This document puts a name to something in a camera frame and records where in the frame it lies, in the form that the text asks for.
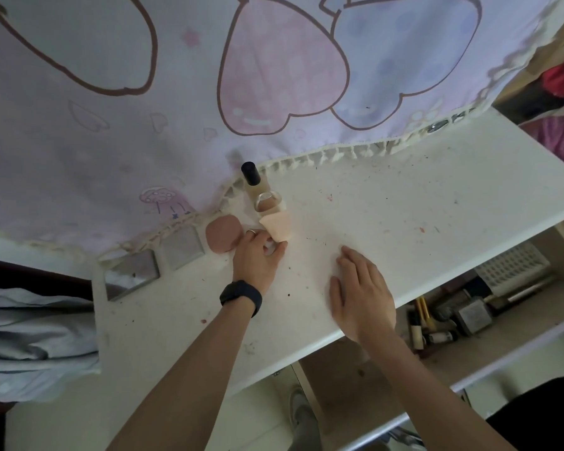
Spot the white dressing table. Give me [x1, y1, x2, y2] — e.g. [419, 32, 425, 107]
[4, 105, 564, 451]

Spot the person's left forearm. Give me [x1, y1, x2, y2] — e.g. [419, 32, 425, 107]
[105, 298, 257, 451]

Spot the peach pump bottle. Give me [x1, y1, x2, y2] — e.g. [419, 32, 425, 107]
[253, 190, 293, 244]

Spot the person's right forearm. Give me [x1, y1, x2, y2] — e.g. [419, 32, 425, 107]
[359, 326, 518, 451]

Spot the pink rounded compact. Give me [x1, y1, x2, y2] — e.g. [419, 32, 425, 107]
[204, 214, 244, 254]

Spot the large grey square palette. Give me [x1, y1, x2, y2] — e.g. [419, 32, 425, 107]
[103, 248, 162, 302]

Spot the purple drawer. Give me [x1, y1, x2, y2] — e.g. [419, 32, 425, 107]
[291, 210, 564, 451]

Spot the beige tube black cap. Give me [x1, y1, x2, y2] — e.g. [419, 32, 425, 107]
[407, 308, 426, 351]

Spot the wooden bed frame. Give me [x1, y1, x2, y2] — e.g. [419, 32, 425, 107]
[493, 4, 564, 108]

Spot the false eyelash tray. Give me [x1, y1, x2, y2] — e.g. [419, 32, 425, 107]
[473, 242, 553, 296]

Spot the black office chair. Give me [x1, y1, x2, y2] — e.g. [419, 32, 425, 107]
[387, 376, 564, 451]

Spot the white shoe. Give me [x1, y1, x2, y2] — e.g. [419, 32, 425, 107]
[289, 387, 320, 435]

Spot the black smartwatch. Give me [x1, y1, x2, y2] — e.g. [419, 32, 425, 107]
[219, 280, 263, 318]

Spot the dark red wooden door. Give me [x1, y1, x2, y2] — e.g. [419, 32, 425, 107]
[0, 256, 95, 451]

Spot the pink cartoon cloth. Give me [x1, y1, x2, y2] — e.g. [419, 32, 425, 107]
[0, 0, 564, 259]

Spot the white hanging garment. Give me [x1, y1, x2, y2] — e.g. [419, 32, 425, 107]
[0, 281, 102, 402]

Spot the foundation bottle black cap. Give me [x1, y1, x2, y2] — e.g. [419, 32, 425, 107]
[240, 161, 276, 202]

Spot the person's right hand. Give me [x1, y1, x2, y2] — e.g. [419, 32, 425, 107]
[328, 245, 398, 346]

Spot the small grey square palette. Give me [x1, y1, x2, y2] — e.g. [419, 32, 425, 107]
[161, 225, 206, 271]

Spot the person's left hand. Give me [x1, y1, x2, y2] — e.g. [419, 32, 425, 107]
[232, 228, 288, 296]

